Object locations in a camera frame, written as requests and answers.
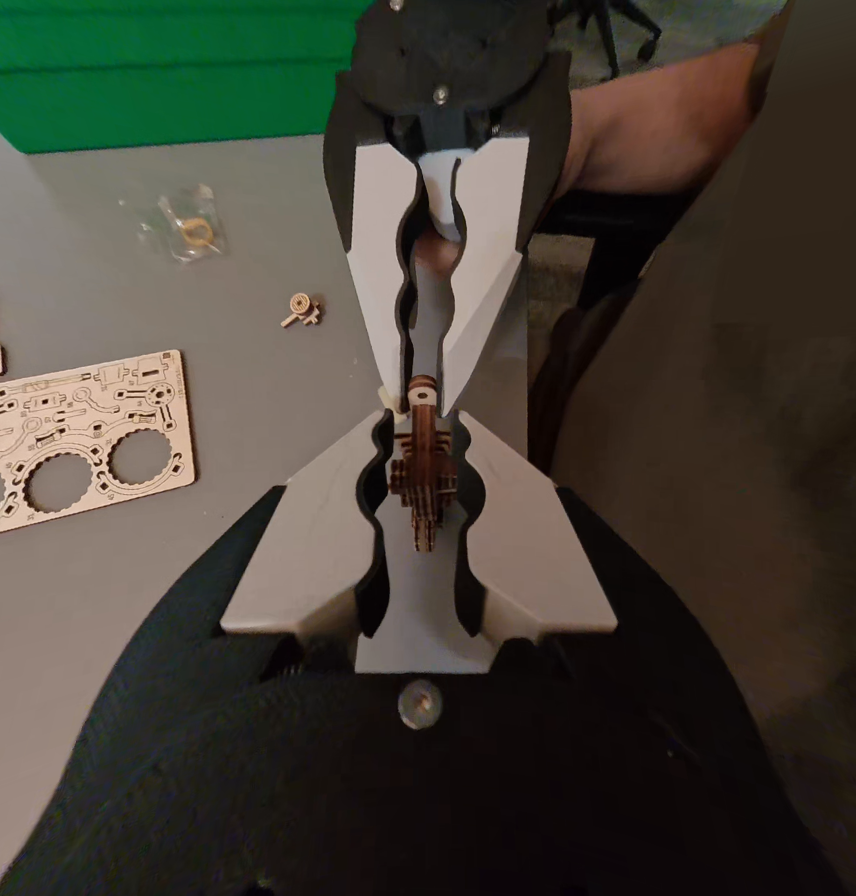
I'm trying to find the person's trouser leg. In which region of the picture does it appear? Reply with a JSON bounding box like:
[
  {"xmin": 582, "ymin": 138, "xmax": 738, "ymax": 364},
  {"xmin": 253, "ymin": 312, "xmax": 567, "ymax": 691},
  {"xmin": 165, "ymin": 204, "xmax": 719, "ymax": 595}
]
[{"xmin": 540, "ymin": 0, "xmax": 856, "ymax": 896}]

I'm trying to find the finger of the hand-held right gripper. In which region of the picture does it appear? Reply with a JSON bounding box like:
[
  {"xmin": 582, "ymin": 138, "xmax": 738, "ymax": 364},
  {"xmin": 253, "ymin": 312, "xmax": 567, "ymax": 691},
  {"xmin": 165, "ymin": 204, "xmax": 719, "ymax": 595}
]
[
  {"xmin": 437, "ymin": 135, "xmax": 531, "ymax": 421},
  {"xmin": 345, "ymin": 139, "xmax": 430, "ymax": 415}
]

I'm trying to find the black office chair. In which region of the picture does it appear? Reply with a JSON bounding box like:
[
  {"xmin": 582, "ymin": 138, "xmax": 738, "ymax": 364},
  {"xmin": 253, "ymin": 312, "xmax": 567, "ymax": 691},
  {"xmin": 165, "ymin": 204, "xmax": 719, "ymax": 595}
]
[{"xmin": 561, "ymin": 0, "xmax": 663, "ymax": 79}]

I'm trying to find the clear plastic bag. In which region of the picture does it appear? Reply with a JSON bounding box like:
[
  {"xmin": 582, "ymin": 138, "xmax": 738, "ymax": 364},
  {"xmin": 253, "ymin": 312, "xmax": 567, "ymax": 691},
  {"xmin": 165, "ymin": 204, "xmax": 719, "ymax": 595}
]
[{"xmin": 118, "ymin": 183, "xmax": 230, "ymax": 266}]

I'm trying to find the green plastic bin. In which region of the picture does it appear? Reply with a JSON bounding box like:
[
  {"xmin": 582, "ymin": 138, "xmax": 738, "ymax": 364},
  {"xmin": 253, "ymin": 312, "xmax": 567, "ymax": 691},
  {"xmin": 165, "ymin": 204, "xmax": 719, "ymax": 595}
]
[{"xmin": 0, "ymin": 0, "xmax": 380, "ymax": 156}]

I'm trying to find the assembled wooden puzzle model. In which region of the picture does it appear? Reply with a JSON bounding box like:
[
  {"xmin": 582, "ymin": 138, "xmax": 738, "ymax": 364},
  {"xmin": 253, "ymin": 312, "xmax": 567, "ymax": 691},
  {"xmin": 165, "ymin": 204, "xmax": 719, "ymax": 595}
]
[{"xmin": 388, "ymin": 373, "xmax": 461, "ymax": 555}]

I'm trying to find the wooden sheet with gear holes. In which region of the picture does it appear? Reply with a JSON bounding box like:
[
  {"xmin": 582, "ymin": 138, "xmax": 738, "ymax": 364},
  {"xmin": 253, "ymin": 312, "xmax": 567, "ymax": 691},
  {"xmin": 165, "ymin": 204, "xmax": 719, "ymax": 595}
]
[{"xmin": 0, "ymin": 349, "xmax": 199, "ymax": 539}]

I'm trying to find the person's right hand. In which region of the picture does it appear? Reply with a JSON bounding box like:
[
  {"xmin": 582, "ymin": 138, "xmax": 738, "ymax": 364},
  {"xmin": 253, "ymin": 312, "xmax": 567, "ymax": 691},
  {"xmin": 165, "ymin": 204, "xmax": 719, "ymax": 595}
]
[{"xmin": 415, "ymin": 234, "xmax": 465, "ymax": 275}]

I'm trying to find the small wooden disc part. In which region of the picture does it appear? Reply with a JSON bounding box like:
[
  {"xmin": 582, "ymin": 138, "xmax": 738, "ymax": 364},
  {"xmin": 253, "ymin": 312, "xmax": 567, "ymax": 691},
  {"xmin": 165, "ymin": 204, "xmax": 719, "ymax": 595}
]
[{"xmin": 281, "ymin": 292, "xmax": 325, "ymax": 331}]

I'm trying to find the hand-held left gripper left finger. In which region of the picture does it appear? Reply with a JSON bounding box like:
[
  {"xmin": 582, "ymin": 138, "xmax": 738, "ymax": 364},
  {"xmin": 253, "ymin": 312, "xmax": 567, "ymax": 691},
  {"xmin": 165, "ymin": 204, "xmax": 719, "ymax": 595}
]
[{"xmin": 219, "ymin": 409, "xmax": 395, "ymax": 639}]

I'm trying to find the grey desk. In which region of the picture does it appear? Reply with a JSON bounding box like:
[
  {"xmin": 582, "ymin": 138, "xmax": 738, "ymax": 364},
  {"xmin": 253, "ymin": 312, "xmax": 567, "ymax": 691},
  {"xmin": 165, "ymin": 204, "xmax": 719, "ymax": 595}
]
[{"xmin": 0, "ymin": 115, "xmax": 534, "ymax": 879}]

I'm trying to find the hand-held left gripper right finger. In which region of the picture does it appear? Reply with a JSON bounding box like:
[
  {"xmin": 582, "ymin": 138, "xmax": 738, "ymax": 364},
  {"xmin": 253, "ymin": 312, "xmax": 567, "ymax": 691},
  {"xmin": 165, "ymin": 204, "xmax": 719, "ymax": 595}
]
[{"xmin": 454, "ymin": 411, "xmax": 619, "ymax": 641}]

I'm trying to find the black metal frame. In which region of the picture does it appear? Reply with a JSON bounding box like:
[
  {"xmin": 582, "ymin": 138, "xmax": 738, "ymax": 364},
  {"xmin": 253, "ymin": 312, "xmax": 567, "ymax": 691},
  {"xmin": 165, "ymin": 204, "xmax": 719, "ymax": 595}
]
[{"xmin": 533, "ymin": 189, "xmax": 688, "ymax": 312}]

